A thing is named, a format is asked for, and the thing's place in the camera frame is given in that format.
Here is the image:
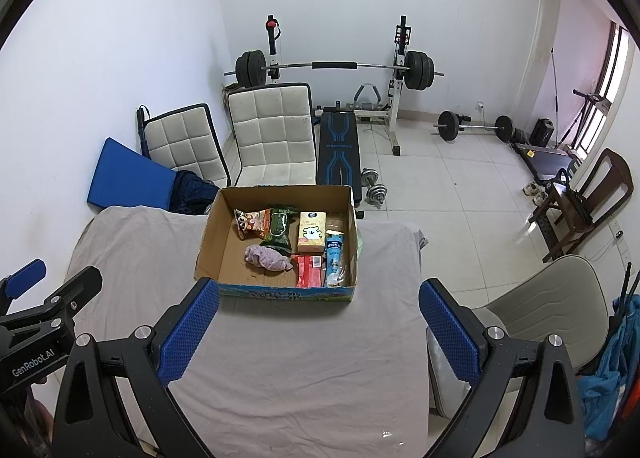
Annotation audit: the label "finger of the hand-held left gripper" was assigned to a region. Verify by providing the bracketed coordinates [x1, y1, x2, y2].
[0, 259, 47, 304]
[27, 265, 103, 334]

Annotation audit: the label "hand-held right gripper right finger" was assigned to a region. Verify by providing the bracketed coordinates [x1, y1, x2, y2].
[419, 279, 586, 458]

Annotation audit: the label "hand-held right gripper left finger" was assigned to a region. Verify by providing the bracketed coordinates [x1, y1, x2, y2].
[52, 279, 221, 458]

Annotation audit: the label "cardboard box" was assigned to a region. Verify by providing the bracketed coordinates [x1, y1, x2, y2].
[194, 184, 360, 303]

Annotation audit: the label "grey-purple cloth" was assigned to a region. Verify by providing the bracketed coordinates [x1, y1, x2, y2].
[244, 245, 294, 273]

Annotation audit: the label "orange cartoon snack packet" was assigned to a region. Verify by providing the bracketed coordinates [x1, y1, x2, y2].
[233, 208, 272, 241]

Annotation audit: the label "red snack packet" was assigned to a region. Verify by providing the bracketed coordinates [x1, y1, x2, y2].
[295, 255, 325, 289]

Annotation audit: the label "green snack packet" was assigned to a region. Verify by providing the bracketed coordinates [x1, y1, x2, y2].
[259, 205, 300, 252]

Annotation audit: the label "long light blue packet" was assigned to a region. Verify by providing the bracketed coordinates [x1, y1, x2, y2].
[323, 231, 347, 288]

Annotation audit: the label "yellow tissue pack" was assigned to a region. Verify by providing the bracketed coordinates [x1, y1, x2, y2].
[297, 211, 328, 254]

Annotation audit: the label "person's left forearm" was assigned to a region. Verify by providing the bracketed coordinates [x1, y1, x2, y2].
[20, 395, 54, 458]

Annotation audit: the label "grey plastic chair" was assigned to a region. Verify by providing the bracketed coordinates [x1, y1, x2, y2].
[427, 255, 611, 419]

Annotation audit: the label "blue foam mat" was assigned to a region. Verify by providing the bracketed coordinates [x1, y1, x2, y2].
[86, 137, 178, 211]

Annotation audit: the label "dark blue garment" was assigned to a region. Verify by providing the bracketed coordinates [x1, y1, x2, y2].
[170, 169, 221, 215]

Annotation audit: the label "pair of white shoes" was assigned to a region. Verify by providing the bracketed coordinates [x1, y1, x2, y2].
[522, 181, 549, 206]

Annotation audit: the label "blue jacket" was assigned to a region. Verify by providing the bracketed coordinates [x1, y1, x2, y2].
[580, 295, 640, 441]

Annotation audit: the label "white padded chair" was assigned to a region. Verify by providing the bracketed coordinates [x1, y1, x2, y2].
[137, 103, 231, 189]
[227, 83, 317, 187]

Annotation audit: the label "black poles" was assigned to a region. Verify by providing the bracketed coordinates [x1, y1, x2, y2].
[612, 262, 640, 320]

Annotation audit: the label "treadmill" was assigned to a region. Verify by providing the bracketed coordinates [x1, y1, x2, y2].
[510, 88, 609, 180]

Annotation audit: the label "short barbell with plates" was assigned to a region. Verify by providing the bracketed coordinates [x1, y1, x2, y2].
[433, 111, 515, 143]

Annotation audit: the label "dark wooden chair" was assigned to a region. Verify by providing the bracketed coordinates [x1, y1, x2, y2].
[528, 148, 634, 264]

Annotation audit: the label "black weight bench pad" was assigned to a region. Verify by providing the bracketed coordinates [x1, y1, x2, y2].
[316, 111, 362, 211]

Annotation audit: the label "black speaker box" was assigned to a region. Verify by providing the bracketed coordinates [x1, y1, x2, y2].
[530, 118, 556, 147]

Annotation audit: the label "white barbell rack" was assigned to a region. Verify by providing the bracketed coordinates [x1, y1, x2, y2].
[265, 14, 414, 157]

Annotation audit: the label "thin black upright rod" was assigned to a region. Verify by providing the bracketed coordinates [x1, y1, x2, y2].
[551, 47, 559, 122]

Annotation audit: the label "racked barbell with plates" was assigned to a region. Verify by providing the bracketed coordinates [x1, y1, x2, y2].
[223, 50, 445, 90]

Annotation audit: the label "black handle bar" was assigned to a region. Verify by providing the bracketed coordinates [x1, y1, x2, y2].
[136, 106, 151, 159]

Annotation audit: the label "grey curved exercise handle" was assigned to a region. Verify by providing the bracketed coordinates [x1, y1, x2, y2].
[352, 83, 383, 107]

